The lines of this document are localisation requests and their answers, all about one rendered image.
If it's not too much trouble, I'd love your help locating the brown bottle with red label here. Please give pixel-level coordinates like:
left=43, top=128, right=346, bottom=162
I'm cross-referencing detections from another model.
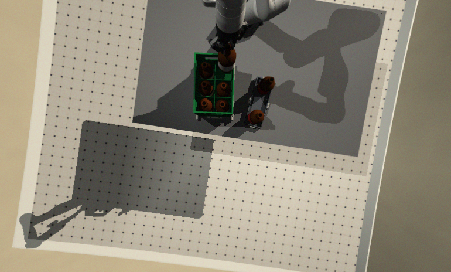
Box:
left=215, top=99, right=230, bottom=113
left=248, top=110, right=264, bottom=124

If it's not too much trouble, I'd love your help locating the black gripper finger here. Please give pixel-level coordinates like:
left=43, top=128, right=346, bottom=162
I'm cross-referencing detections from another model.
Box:
left=230, top=19, right=249, bottom=50
left=208, top=35, right=230, bottom=55

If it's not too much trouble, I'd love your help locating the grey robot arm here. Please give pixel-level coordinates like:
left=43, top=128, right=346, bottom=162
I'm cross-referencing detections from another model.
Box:
left=202, top=0, right=291, bottom=33

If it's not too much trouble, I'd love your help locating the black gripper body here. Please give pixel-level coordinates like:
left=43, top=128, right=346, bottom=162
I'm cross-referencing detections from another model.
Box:
left=216, top=24, right=242, bottom=43

